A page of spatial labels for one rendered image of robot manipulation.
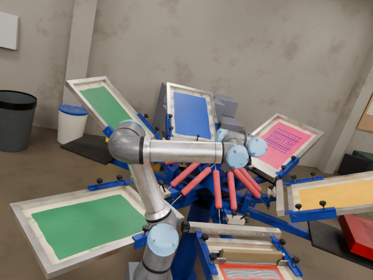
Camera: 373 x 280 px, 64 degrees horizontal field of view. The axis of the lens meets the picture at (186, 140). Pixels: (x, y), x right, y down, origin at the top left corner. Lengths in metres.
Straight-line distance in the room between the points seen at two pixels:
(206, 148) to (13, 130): 3.86
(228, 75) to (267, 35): 1.01
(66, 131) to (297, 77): 4.46
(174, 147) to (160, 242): 0.37
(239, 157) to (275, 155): 2.18
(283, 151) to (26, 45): 4.14
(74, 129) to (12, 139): 0.89
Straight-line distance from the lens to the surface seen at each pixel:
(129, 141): 1.01
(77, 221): 1.95
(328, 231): 2.83
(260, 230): 2.20
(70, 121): 4.98
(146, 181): 1.19
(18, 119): 4.59
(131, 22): 5.32
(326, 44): 6.77
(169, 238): 1.19
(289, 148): 3.26
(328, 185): 2.79
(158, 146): 1.00
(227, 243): 2.05
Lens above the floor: 2.15
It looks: 19 degrees down
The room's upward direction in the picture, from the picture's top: 16 degrees clockwise
